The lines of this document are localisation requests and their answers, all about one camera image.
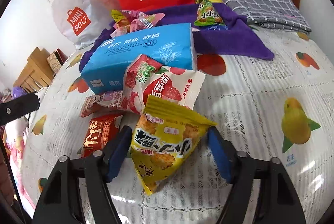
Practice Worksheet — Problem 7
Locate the white red strawberry packet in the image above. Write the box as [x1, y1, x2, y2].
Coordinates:
[123, 54, 205, 114]

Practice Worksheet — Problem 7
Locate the pink toy story candy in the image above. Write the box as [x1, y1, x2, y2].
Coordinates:
[80, 91, 127, 118]

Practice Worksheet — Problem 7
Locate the pink yellow snack packet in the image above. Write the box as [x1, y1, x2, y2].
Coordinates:
[110, 9, 148, 32]

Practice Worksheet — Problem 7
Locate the blue tissue pack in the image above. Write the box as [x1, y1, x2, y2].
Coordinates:
[80, 22, 198, 95]

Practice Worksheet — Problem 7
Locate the red snack packet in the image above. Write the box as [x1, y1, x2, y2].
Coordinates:
[81, 112, 124, 157]

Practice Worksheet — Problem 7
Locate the blue snack packet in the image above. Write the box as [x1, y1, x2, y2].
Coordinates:
[203, 23, 229, 31]

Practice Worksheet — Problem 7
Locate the white Miniso plastic bag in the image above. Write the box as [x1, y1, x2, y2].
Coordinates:
[47, 0, 119, 49]

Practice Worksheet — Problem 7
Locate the grey checked folded cloth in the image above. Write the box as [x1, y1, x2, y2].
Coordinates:
[222, 0, 312, 35]

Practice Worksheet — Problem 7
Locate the pink candy packet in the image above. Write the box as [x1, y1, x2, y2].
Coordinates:
[110, 13, 165, 38]

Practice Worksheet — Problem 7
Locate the wooden chair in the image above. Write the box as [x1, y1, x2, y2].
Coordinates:
[13, 48, 54, 93]

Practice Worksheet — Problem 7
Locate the green snack packet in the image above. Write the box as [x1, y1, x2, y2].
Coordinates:
[194, 0, 225, 26]

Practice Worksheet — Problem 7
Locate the fruit print tablecloth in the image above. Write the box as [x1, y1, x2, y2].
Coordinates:
[21, 28, 333, 223]

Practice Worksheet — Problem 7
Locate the purple towel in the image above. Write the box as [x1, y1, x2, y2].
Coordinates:
[78, 3, 275, 73]

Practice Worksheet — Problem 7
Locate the purple plush item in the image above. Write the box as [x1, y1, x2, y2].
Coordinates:
[11, 86, 28, 99]

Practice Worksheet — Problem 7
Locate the brown patterned box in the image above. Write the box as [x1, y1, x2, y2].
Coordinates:
[46, 49, 67, 74]

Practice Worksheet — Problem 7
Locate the yellow triangular snack packet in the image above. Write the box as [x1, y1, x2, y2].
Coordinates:
[130, 95, 217, 195]

